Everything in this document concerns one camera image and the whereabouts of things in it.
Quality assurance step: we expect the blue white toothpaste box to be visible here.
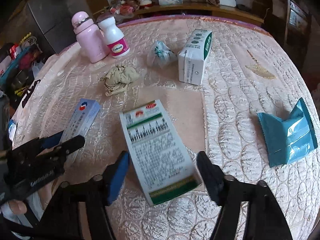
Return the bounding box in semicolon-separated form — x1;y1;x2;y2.
58;98;101;164

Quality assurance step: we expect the green white medicine box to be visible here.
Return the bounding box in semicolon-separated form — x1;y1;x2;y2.
119;100;202;206

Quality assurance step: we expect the blue snack bag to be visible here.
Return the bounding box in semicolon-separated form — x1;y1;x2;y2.
257;98;318;167

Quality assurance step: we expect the beige cloth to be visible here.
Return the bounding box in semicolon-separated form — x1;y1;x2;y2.
99;65;139;96

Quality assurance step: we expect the white green milk carton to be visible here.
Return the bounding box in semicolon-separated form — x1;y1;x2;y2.
177;29;213;86

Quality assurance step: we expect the white green wrapper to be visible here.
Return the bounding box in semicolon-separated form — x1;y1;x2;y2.
146;41;178;68

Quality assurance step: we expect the person's left hand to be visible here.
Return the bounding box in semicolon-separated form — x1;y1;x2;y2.
1;200;27;215

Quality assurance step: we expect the pink thermos bottle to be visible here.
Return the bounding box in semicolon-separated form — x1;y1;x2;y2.
71;11;110;63

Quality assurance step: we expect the white pill bottle pink label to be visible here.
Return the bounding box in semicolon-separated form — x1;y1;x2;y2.
98;16;130;58

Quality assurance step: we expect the wooden tv cabinet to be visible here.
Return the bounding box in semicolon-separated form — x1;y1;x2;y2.
132;2;266;27

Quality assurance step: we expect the wooden chair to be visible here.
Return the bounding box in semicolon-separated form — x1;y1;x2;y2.
265;0;313;63

